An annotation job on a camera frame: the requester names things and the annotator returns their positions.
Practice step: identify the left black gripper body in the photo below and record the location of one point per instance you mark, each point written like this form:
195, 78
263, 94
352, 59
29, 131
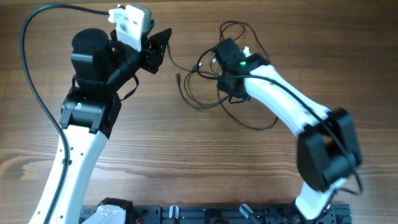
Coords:
150, 60

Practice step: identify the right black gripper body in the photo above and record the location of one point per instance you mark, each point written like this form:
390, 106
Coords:
226, 51

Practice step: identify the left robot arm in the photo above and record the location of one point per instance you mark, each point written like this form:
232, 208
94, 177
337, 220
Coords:
103, 63

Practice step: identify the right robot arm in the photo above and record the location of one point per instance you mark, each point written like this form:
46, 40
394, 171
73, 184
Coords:
328, 150

